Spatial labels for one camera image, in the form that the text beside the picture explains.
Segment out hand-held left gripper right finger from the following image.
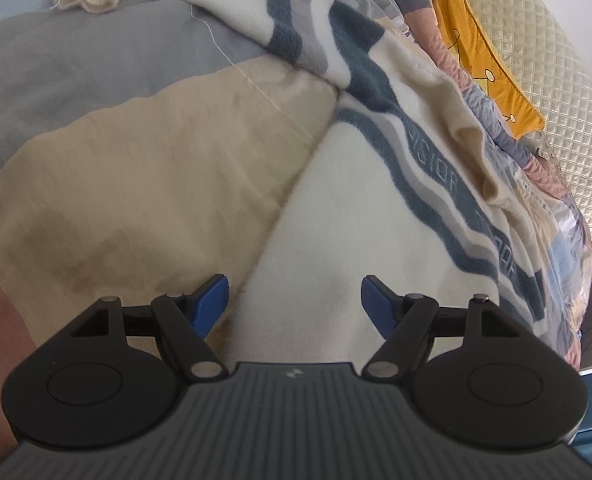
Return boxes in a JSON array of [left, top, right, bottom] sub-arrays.
[[361, 275, 527, 380]]

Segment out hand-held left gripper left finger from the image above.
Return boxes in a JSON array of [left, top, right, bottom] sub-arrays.
[[68, 274, 230, 380]]

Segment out cream striped fleece blanket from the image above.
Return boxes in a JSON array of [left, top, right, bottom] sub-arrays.
[[51, 0, 549, 378]]

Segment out patchwork checked quilt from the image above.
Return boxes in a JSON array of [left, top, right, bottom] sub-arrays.
[[0, 0, 592, 466]]

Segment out yellow crown-print pillow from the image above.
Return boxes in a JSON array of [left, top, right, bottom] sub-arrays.
[[428, 0, 547, 140]]

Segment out cream quilted headboard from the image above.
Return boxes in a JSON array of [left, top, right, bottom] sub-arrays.
[[426, 0, 592, 261]]

